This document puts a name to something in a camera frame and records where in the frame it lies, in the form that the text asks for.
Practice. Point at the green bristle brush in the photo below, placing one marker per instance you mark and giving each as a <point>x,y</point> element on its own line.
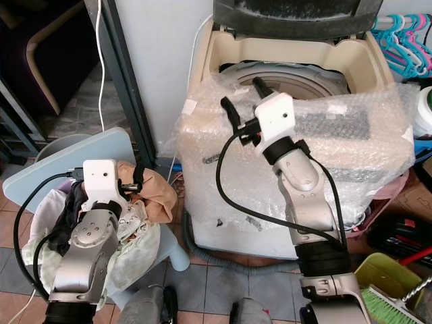
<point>388,307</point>

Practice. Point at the green plastic dustpan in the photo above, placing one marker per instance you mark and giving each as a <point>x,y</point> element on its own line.
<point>385,270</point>

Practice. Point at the light blue plastic stool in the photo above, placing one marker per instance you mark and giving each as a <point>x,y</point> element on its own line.
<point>67,152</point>

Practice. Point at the dark washer control panel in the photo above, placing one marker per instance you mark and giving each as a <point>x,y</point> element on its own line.
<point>337,125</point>

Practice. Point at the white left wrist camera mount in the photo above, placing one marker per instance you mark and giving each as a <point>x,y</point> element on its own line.
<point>104,179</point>

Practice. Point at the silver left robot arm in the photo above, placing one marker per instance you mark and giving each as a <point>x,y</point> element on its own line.
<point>81,260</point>

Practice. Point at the tan garment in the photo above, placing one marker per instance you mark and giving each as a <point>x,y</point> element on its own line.
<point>158,196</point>

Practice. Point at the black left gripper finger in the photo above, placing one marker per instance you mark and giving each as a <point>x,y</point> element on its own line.
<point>138,174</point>

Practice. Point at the clear bubble wrap sheet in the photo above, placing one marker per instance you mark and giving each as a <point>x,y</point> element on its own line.
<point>202,189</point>

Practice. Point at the dark grey door post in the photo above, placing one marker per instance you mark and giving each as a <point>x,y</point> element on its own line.
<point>125,81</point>

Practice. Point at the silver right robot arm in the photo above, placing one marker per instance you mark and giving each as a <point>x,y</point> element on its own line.
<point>304,179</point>

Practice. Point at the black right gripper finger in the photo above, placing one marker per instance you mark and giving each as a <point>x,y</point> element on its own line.
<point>231,113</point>
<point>261,89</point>

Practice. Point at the dark chair with wooden frame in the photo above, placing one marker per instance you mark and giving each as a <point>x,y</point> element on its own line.
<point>54,40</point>

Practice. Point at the grey right robot leg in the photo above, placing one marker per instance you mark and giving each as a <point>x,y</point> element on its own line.
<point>253,314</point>

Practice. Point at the grey washer drum rim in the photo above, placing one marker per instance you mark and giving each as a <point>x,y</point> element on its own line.
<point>304,73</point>

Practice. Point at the pink plastic basin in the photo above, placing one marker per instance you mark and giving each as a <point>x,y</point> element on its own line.
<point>388,196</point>

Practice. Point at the grey left robot leg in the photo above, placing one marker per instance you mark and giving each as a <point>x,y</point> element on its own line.
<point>145,307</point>

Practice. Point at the dark grey washer lid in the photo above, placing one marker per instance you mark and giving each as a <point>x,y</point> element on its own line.
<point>297,17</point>

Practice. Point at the teal plastic clothes hanger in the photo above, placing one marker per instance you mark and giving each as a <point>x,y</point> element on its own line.
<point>388,40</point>

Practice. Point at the white floral cloth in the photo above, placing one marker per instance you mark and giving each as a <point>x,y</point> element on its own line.
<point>138,260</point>

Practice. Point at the grey plastic bucket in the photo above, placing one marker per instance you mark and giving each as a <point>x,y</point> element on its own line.
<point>57,145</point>

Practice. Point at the white tape label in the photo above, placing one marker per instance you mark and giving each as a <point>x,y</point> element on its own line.
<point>190,106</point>

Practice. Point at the black garment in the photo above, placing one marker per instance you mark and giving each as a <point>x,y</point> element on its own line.
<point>67,216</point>

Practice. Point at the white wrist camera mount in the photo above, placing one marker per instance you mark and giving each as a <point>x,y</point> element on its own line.
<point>277,116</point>
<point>104,179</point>

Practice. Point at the grey metal rack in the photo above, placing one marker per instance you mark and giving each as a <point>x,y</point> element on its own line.
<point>17,115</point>

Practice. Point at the black plastic crate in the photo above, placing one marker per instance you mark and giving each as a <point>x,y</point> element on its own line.
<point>398,233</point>

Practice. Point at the grey robot leg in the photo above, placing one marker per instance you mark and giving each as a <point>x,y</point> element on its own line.
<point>253,314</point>
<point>145,307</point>

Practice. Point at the beige top-load washing machine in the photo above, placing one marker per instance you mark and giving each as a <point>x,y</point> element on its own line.
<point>243,246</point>

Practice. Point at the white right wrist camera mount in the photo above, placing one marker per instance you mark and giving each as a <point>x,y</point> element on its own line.
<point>277,116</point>

